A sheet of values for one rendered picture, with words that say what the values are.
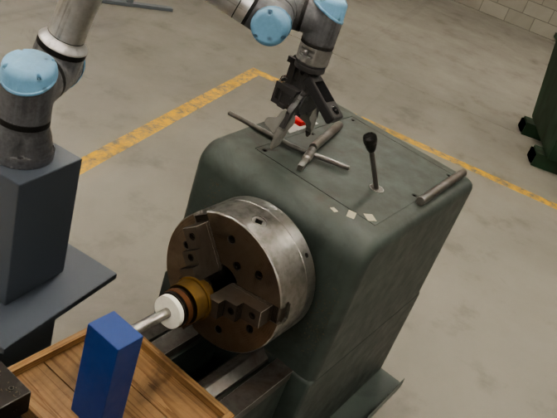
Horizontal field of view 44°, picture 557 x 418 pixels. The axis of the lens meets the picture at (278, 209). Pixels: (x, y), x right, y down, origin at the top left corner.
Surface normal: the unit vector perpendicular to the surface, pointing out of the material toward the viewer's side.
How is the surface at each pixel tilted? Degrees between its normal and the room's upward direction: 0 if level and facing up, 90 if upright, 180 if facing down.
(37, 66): 8
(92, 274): 0
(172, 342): 0
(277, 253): 34
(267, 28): 90
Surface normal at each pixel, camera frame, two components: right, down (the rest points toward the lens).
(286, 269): 0.75, -0.18
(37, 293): 0.29, -0.81
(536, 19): -0.38, 0.39
